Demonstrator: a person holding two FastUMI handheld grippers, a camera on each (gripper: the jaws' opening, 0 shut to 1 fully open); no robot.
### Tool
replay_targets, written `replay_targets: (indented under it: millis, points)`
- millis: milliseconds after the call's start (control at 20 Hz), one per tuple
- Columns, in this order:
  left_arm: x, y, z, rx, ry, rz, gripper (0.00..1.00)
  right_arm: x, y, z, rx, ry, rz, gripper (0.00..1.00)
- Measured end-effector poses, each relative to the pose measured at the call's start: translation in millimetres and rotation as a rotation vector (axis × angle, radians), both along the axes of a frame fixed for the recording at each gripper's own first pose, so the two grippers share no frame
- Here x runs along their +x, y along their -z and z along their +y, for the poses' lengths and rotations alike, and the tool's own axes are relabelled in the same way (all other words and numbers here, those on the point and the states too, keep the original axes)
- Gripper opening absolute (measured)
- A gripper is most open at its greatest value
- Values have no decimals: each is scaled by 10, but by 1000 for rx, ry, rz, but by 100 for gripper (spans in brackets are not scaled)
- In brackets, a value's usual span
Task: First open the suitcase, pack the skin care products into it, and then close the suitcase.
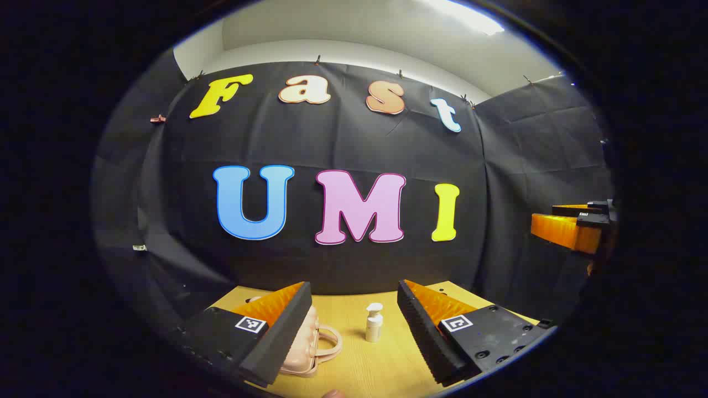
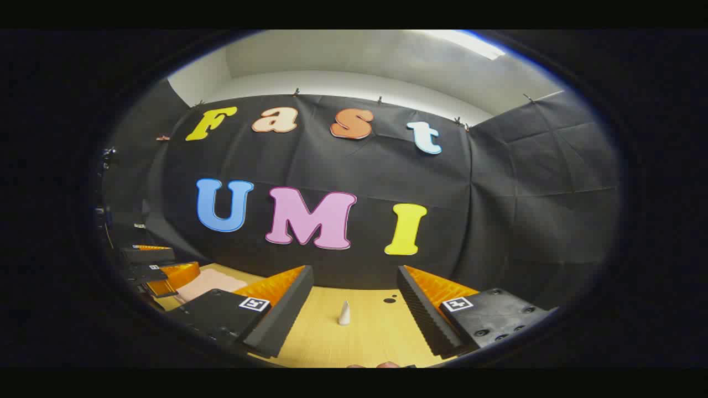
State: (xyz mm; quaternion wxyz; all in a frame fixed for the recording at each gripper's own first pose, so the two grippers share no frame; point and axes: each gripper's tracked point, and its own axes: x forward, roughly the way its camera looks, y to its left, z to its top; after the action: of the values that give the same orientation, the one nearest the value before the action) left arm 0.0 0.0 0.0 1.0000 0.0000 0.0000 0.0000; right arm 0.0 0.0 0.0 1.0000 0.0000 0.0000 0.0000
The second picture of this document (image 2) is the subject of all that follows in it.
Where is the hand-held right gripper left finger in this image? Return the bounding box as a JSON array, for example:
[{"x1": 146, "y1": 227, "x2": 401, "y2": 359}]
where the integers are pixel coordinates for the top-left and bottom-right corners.
[{"x1": 166, "y1": 265, "x2": 314, "y2": 358}]

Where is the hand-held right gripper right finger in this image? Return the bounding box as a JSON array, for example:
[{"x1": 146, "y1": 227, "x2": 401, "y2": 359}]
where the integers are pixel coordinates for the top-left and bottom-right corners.
[{"x1": 397, "y1": 265, "x2": 554, "y2": 358}]

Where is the pink suitcase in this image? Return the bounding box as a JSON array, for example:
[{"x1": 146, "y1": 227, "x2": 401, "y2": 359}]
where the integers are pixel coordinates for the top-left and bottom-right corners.
[{"x1": 174, "y1": 269, "x2": 248, "y2": 305}]

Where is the black backdrop cloth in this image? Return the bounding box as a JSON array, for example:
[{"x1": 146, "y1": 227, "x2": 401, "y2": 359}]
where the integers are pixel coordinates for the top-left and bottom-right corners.
[{"x1": 102, "y1": 77, "x2": 623, "y2": 310}]

